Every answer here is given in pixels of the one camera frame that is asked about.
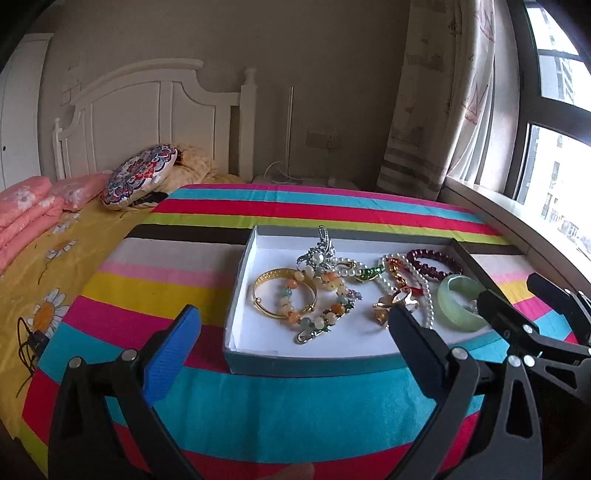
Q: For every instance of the white wardrobe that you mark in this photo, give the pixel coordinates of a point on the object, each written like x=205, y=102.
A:
x=20, y=89

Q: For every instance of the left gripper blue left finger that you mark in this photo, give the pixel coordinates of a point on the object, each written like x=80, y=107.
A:
x=83, y=441

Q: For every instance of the gold bangle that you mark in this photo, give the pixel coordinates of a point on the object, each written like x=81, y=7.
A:
x=284, y=294

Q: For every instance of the green jade bangle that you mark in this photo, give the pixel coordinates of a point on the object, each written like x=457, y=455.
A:
x=457, y=297

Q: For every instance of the striped colourful cloth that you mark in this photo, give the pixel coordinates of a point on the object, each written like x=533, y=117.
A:
x=350, y=427

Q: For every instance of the beige floral pillow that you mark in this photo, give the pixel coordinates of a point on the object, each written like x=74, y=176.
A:
x=192, y=166

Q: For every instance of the pink pillow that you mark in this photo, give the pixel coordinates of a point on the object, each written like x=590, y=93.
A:
x=77, y=192

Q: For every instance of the pink folded quilt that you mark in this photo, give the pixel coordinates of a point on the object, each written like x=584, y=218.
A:
x=28, y=209

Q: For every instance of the gold ring cluster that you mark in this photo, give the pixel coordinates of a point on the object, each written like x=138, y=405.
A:
x=402, y=297

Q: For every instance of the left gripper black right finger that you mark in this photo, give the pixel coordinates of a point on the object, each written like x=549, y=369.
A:
x=506, y=442

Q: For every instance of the yellow daisy bedsheet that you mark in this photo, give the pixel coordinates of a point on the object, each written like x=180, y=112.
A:
x=99, y=282

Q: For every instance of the patterned round cushion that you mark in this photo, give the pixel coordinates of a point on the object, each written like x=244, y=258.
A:
x=138, y=176

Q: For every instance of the white bed headboard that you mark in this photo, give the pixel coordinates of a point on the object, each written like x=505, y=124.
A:
x=154, y=102

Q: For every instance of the window with dark frame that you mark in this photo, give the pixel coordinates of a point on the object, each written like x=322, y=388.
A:
x=550, y=171

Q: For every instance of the beige patterned curtain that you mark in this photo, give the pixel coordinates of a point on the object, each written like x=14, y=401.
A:
x=457, y=107

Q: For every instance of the silver crystal brooch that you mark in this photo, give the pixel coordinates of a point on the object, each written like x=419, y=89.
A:
x=321, y=256

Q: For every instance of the white bedside table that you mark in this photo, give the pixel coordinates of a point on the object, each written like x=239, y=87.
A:
x=280, y=179

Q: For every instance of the grey cardboard tray box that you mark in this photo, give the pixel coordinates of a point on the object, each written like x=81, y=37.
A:
x=341, y=335

